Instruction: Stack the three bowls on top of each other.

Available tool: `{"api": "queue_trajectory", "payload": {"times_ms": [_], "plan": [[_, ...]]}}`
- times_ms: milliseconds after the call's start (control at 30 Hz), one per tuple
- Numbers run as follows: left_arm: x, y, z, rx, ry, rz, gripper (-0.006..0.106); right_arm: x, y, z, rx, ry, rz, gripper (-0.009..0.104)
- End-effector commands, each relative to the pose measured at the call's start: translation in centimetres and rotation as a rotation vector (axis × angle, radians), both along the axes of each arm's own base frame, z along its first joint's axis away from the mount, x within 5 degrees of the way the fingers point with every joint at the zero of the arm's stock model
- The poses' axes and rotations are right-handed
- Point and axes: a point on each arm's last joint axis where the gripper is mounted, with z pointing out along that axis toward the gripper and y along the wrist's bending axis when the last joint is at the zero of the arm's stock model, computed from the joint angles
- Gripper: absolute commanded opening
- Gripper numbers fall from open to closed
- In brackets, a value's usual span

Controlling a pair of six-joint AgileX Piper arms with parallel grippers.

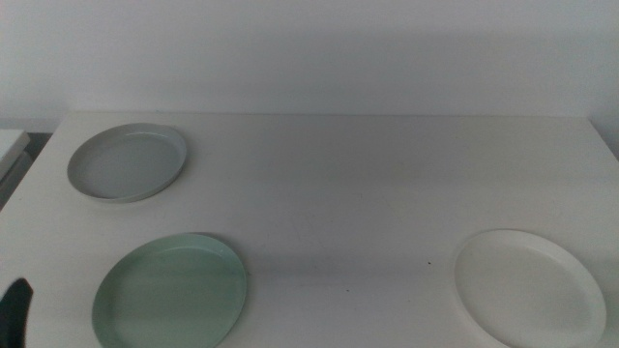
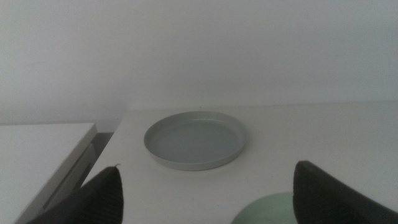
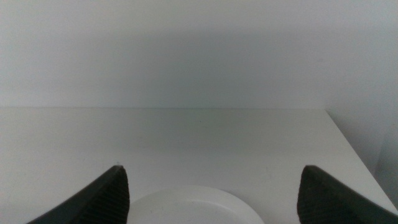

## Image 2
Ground green shallow bowl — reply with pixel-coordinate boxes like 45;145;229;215
230;192;296;224

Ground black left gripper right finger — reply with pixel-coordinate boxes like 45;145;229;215
292;160;398;224

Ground grey shallow bowl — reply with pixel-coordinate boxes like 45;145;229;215
143;110;249;171

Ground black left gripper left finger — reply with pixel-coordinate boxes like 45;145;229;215
26;164;124;224

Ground white side table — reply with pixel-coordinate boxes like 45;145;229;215
0;123;98;224

